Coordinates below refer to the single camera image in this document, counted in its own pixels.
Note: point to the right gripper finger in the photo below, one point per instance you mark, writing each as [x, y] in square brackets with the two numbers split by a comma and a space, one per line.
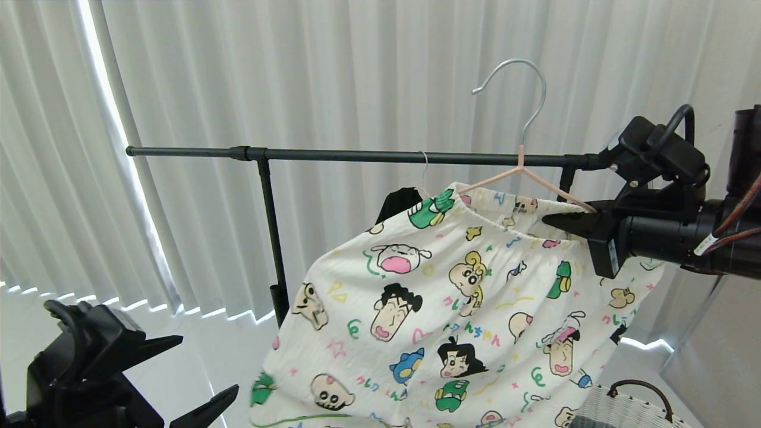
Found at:
[574, 224]

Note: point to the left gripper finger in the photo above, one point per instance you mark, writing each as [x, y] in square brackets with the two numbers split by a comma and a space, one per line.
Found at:
[154, 348]
[214, 407]

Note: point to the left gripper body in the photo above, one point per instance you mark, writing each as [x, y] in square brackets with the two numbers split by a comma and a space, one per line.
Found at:
[83, 392]

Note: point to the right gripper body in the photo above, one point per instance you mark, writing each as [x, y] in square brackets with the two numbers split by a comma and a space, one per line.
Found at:
[666, 238]

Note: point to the pink clothes hanger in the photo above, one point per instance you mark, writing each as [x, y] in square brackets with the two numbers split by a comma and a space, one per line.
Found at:
[425, 166]
[543, 95]

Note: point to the cream printed garment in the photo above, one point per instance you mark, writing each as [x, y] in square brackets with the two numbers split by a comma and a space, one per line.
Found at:
[446, 333]

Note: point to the black short-sleeved shirt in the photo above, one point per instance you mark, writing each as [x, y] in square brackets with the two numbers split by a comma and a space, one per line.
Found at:
[398, 205]

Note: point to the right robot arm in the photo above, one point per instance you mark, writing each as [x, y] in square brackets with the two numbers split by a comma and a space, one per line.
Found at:
[746, 148]

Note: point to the white laundry basket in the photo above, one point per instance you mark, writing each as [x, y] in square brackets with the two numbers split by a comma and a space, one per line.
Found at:
[618, 413]

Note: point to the black clothes rack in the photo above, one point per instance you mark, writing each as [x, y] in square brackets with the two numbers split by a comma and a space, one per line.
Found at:
[357, 156]

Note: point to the white curtain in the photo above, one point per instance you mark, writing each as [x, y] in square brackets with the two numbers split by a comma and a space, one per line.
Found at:
[357, 71]

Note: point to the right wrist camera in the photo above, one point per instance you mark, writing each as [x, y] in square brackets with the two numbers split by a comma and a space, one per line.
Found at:
[654, 154]

